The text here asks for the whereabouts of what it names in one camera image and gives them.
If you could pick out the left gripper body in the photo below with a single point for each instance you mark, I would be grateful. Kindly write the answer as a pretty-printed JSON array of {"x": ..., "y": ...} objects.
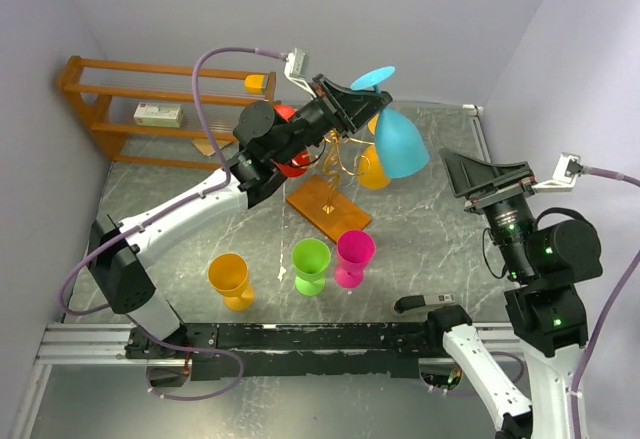
[{"x": 323, "y": 98}]

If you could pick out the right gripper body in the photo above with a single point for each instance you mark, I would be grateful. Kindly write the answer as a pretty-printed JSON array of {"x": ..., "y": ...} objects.
[{"x": 512, "y": 190}]

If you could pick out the blue wine glass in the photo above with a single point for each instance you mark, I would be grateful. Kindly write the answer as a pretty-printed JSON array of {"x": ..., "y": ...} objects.
[{"x": 398, "y": 141}]

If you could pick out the orange wine glass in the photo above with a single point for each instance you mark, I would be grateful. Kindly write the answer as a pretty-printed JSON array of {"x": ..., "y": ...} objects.
[
  {"x": 229, "y": 275},
  {"x": 370, "y": 172}
]

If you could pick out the red wine glass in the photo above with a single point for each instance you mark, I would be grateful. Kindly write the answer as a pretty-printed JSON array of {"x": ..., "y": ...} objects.
[{"x": 298, "y": 165}]

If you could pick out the pink wine glass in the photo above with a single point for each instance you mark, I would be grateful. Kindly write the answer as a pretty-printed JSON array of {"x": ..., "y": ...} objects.
[{"x": 355, "y": 250}]

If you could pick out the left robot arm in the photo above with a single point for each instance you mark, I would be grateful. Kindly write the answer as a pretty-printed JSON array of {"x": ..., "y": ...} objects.
[{"x": 121, "y": 252}]

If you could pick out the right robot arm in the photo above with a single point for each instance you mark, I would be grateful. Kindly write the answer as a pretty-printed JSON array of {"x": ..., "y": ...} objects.
[{"x": 545, "y": 310}]

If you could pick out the wooden shelf rack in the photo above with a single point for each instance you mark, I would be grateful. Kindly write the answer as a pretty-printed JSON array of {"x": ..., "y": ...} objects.
[{"x": 105, "y": 93}]

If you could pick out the green wine glass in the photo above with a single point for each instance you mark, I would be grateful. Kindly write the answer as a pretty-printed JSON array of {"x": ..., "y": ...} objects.
[{"x": 311, "y": 258}]

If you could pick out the yellow block on shelf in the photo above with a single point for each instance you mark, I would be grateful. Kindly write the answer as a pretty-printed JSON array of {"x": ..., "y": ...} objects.
[{"x": 256, "y": 83}]

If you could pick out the black white stapler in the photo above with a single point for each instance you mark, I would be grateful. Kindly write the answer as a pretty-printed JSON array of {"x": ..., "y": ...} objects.
[{"x": 420, "y": 303}]

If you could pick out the white box on shelf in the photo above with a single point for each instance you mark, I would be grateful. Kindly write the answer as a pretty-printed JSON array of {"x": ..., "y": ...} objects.
[{"x": 158, "y": 115}]

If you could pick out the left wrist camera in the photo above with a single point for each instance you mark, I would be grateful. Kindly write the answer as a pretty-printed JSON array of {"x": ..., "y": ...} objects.
[{"x": 295, "y": 68}]

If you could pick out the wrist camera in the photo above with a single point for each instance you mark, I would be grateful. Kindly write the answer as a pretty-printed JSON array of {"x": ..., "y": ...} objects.
[
  {"x": 295, "y": 68},
  {"x": 564, "y": 176}
]

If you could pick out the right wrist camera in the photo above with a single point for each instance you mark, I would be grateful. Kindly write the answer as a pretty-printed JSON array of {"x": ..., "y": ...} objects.
[{"x": 564, "y": 176}]

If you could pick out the gold wire glass rack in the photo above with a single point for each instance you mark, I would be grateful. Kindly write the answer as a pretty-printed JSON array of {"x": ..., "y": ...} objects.
[{"x": 320, "y": 201}]

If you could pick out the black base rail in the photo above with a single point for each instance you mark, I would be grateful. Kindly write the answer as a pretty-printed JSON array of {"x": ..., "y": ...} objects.
[{"x": 388, "y": 348}]

